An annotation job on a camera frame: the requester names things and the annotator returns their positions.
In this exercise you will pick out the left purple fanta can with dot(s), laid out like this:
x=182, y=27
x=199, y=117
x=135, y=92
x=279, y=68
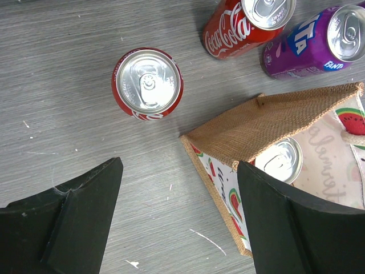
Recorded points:
x=329, y=41

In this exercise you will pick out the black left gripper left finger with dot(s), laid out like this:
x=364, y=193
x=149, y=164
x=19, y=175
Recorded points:
x=63, y=229

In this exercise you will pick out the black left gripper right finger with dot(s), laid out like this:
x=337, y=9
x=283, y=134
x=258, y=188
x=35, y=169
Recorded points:
x=292, y=231

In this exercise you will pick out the red cola can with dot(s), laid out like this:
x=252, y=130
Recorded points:
x=238, y=26
x=283, y=160
x=147, y=83

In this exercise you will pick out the burlap watermelon canvas bag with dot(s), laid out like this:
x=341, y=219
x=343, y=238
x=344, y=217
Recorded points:
x=328, y=124

